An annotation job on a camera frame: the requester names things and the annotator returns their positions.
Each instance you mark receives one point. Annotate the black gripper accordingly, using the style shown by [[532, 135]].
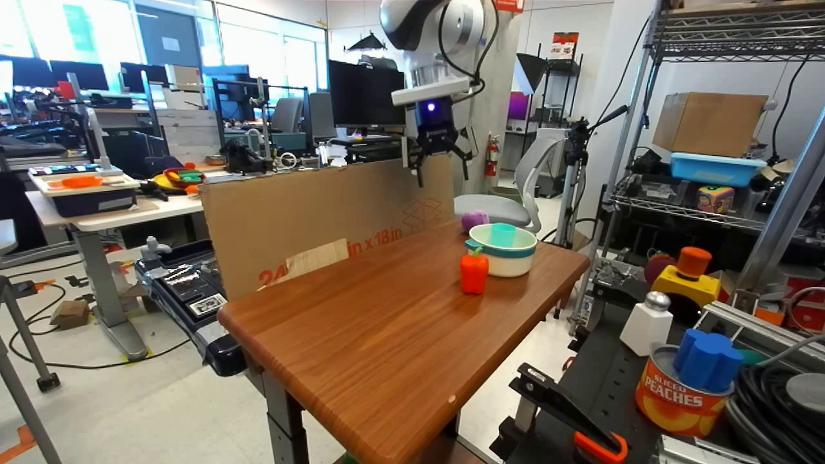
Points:
[[435, 126]]

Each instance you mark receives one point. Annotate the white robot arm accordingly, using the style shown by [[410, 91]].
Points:
[[454, 28]]

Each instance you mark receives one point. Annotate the orange toy pepper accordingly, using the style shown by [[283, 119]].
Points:
[[475, 274]]

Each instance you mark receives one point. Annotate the colourful toy pile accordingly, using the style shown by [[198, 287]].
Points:
[[177, 182]]

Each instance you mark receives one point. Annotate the orange toy cylinder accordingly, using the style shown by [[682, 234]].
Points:
[[695, 261]]

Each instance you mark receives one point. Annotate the yellow toy block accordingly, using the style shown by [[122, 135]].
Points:
[[686, 285]]

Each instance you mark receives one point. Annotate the red fire extinguisher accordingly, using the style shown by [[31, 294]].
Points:
[[490, 158]]

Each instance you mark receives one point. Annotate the gray office chair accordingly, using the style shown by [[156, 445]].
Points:
[[498, 207]]

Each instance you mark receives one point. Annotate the purple box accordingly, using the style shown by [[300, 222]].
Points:
[[519, 105]]

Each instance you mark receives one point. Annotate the black computer monitor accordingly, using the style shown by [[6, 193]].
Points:
[[363, 93]]

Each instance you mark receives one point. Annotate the white and teal bowl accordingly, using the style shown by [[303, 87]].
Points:
[[508, 256]]

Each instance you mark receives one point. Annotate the black storage shelf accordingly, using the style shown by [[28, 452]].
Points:
[[550, 87]]

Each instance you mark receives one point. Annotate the brown cardboard panel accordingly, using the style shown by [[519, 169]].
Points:
[[300, 215]]

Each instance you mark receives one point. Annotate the dark red ball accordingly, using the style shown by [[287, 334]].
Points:
[[658, 267]]

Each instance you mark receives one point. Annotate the white shaker bottle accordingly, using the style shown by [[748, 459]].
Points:
[[646, 325]]

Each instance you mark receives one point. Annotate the brown cardboard box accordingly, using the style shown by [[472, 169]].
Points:
[[709, 122]]

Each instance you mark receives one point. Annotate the blue plastic bin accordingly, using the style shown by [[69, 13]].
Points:
[[717, 169]]

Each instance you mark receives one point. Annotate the small colourful cube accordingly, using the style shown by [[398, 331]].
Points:
[[717, 199]]

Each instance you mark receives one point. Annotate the black labelled control box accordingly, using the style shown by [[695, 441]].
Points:
[[189, 287]]

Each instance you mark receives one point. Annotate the gray table leg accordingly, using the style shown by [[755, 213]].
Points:
[[285, 421]]

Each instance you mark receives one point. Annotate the blue plastic gear piece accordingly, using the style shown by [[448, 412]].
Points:
[[709, 363]]

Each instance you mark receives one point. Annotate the white desk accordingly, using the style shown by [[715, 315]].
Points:
[[105, 222]]

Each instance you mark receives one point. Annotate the orange peaches can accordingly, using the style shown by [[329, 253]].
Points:
[[680, 409]]

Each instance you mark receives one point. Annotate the dark tray with orange item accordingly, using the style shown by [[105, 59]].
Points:
[[86, 193]]

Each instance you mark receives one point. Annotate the small brown floor box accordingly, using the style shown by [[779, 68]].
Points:
[[74, 314]]

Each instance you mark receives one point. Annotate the gray stand leg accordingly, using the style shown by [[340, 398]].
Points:
[[28, 340]]

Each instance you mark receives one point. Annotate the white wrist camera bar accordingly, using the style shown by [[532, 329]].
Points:
[[430, 91]]

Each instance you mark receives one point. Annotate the black camera tripod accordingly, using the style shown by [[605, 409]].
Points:
[[573, 150]]

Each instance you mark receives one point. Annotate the aluminium extrusion post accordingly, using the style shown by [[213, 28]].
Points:
[[787, 207]]

